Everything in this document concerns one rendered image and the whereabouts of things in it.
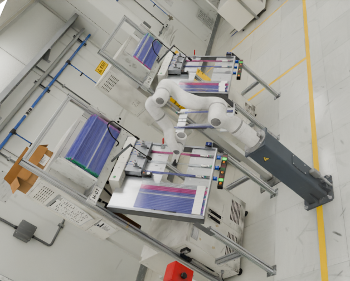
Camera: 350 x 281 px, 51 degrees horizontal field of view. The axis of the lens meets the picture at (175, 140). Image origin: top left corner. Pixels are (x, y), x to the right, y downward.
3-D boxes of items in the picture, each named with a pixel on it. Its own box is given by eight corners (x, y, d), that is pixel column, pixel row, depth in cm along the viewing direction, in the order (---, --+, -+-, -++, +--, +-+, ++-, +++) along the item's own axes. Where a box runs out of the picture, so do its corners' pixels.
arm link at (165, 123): (160, 124, 250) (184, 154, 264) (165, 110, 261) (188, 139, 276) (150, 128, 255) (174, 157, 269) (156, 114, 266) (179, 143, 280)
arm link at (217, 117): (243, 116, 254) (218, 96, 247) (241, 133, 241) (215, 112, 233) (231, 125, 261) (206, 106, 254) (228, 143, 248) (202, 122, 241)
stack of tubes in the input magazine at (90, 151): (120, 130, 304) (93, 111, 296) (98, 177, 269) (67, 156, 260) (113, 137, 312) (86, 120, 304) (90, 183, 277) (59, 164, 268)
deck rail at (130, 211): (204, 222, 255) (204, 216, 250) (204, 224, 253) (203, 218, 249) (109, 209, 271) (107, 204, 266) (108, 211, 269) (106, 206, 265)
